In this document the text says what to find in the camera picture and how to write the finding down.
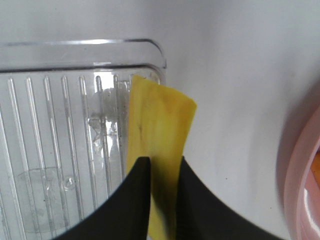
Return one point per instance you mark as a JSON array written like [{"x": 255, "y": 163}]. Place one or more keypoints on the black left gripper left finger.
[{"x": 125, "y": 215}]

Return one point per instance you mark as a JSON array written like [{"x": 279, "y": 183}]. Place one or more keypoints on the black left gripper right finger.
[{"x": 200, "y": 215}]

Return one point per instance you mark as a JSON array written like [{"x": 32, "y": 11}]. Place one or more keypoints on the yellow cheese slice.
[{"x": 159, "y": 121}]

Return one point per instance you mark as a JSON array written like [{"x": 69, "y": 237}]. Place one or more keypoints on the white bread slice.
[{"x": 315, "y": 168}]

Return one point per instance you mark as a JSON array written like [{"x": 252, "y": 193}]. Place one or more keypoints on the pink round plate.
[{"x": 301, "y": 196}]

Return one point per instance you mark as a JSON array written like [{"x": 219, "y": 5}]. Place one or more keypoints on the clear plastic ingredient tray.
[{"x": 64, "y": 128}]

